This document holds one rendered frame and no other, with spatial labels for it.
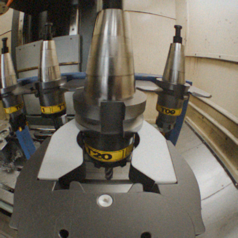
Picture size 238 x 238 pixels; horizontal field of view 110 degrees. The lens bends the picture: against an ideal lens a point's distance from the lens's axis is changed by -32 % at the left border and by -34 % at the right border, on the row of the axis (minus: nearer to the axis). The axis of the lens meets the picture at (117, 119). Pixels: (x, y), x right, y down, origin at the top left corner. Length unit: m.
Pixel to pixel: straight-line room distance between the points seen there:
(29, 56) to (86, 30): 0.41
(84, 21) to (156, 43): 0.67
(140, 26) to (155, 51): 0.27
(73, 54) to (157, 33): 0.78
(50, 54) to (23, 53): 0.74
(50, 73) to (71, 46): 0.57
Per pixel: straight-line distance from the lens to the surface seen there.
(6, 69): 0.29
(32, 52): 0.90
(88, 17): 0.84
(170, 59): 0.22
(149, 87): 0.19
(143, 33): 1.19
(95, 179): 0.43
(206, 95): 0.24
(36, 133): 0.60
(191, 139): 0.86
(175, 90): 0.20
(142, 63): 1.16
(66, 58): 0.78
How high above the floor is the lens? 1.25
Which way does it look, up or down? 28 degrees down
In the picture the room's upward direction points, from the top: 2 degrees clockwise
